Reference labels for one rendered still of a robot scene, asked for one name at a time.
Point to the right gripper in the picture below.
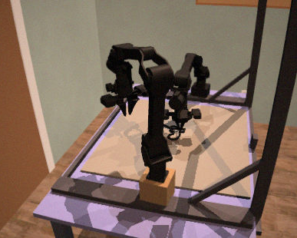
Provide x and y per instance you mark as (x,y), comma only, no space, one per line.
(196,115)

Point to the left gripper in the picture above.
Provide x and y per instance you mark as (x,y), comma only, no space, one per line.
(124,90)

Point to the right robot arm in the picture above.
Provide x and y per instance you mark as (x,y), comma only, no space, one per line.
(183,82)

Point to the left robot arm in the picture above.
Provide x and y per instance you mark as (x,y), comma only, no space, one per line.
(158,81)

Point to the black metal frame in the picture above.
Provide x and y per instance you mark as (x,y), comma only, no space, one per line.
(280,109)

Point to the black rope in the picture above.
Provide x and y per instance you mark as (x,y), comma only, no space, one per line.
(173,127)

